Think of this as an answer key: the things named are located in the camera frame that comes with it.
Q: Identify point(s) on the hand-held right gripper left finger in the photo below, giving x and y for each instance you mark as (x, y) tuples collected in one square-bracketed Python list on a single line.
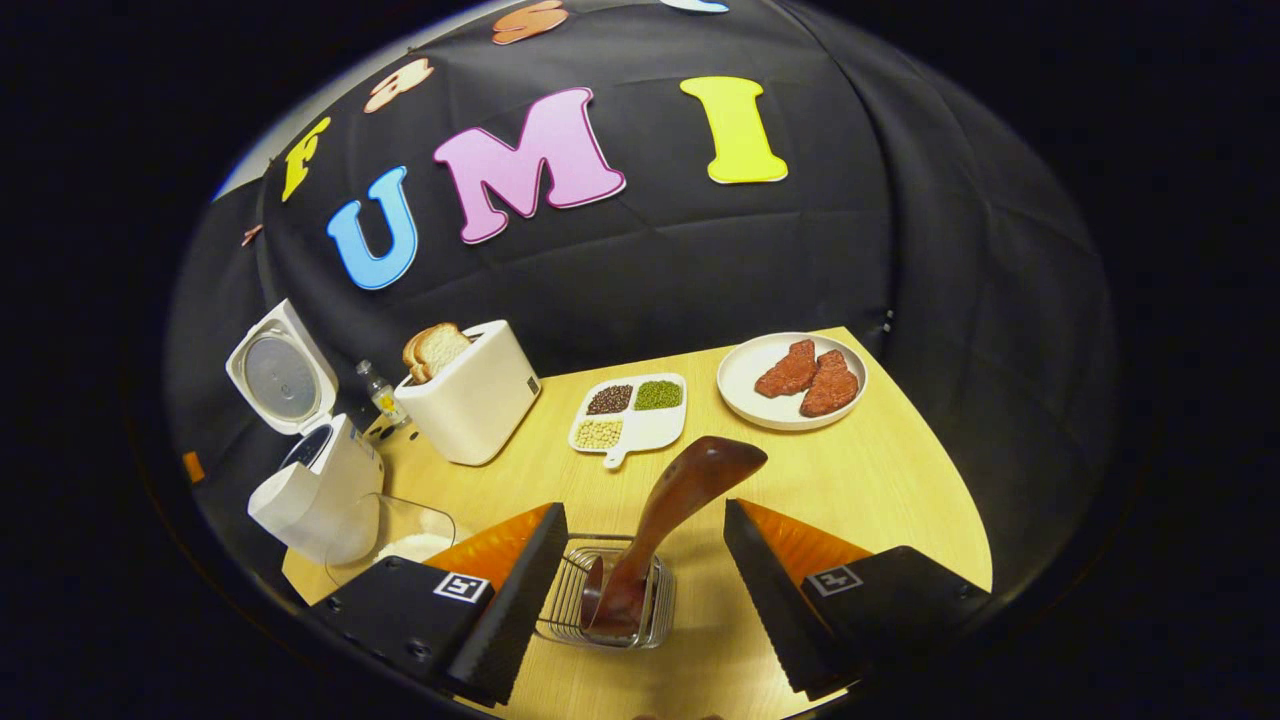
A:
[(515, 600)]

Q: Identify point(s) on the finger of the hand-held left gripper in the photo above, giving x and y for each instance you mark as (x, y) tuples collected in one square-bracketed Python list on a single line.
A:
[(194, 467)]

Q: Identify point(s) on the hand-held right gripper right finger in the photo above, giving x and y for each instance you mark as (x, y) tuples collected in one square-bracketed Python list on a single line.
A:
[(770, 600)]

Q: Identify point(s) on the clear box of rice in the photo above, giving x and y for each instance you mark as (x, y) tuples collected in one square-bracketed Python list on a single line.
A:
[(410, 545)]

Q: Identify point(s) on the white rice cooker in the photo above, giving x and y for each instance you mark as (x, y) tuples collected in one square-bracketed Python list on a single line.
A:
[(320, 500)]

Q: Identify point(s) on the brown wooden spoon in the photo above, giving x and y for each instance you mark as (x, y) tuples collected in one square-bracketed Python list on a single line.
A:
[(680, 495)]

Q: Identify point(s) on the white toaster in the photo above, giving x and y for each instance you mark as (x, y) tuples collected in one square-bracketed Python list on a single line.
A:
[(470, 410)]

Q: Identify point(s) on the small clear bottle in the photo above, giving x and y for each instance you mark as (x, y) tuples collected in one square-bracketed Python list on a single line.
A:
[(385, 395)]

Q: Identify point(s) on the divided white bean dish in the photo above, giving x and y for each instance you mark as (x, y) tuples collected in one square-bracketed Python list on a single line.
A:
[(640, 425)]

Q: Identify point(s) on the round white plate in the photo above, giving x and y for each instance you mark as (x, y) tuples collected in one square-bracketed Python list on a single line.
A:
[(745, 385)]

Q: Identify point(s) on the toast bread slice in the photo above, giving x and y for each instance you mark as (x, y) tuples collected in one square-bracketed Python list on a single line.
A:
[(445, 345), (412, 360)]

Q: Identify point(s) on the black backdrop cloth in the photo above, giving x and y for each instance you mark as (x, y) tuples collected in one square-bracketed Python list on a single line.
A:
[(800, 250)]

